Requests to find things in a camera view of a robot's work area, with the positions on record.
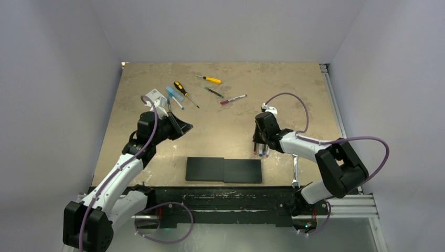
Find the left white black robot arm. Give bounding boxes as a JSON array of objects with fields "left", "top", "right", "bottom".
[{"left": 62, "top": 111, "right": 193, "bottom": 251}]

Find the black base frame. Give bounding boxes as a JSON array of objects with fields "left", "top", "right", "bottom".
[{"left": 87, "top": 186, "right": 359, "bottom": 229}]

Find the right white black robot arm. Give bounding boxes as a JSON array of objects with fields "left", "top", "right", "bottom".
[{"left": 254, "top": 112, "right": 369, "bottom": 214}]

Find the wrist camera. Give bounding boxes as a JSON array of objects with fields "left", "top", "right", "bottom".
[
  {"left": 146, "top": 89, "right": 167, "bottom": 119},
  {"left": 261, "top": 103, "right": 278, "bottom": 117}
]

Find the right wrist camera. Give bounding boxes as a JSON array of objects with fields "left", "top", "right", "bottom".
[{"left": 261, "top": 103, "right": 278, "bottom": 117}]

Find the light blue cap marker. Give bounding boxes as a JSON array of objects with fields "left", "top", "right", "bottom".
[{"left": 171, "top": 96, "right": 185, "bottom": 110}]

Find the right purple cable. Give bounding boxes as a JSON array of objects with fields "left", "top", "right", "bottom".
[{"left": 263, "top": 92, "right": 390, "bottom": 237}]

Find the yellow handle screwdriver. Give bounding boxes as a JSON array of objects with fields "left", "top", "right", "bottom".
[{"left": 195, "top": 75, "right": 222, "bottom": 85}]

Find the aluminium side rail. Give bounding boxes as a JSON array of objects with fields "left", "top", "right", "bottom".
[{"left": 320, "top": 64, "right": 379, "bottom": 218}]

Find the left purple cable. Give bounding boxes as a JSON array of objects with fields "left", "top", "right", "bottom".
[{"left": 78, "top": 94, "right": 159, "bottom": 252}]

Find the silver wrench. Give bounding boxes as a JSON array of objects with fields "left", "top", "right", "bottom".
[{"left": 291, "top": 155, "right": 300, "bottom": 188}]

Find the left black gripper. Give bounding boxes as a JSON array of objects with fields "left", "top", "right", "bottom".
[{"left": 151, "top": 111, "right": 192, "bottom": 145}]

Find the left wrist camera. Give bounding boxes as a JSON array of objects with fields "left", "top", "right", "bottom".
[{"left": 146, "top": 89, "right": 167, "bottom": 119}]

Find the black rectangular block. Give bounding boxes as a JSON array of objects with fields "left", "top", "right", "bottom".
[{"left": 185, "top": 157, "right": 263, "bottom": 184}]

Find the black yellow screwdriver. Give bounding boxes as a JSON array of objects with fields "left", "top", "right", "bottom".
[{"left": 174, "top": 81, "right": 199, "bottom": 108}]

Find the magenta cap marker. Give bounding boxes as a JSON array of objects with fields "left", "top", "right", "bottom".
[{"left": 220, "top": 94, "right": 247, "bottom": 105}]

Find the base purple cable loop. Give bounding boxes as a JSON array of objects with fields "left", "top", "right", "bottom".
[{"left": 134, "top": 203, "right": 194, "bottom": 245}]

